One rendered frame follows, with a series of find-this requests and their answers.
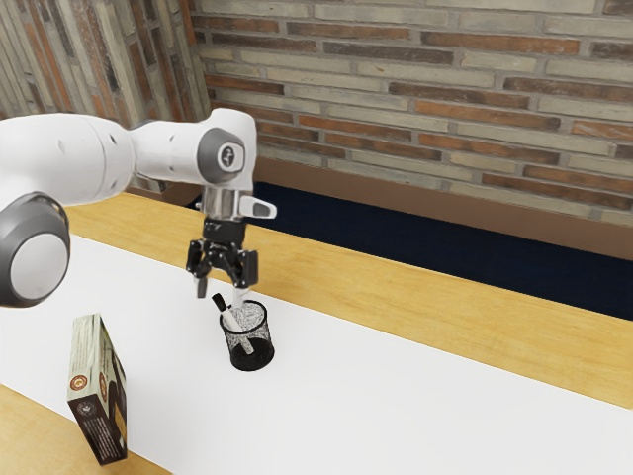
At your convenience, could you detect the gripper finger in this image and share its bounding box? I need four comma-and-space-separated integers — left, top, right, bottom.
186, 237, 217, 300
220, 248, 260, 309

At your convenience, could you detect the white pen with black cap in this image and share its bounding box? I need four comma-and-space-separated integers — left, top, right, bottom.
211, 293, 254, 356

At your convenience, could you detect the black mesh pen holder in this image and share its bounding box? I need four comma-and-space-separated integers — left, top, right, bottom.
219, 299, 276, 373

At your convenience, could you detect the brown and cream carton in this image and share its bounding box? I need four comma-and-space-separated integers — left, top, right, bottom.
65, 312, 132, 467

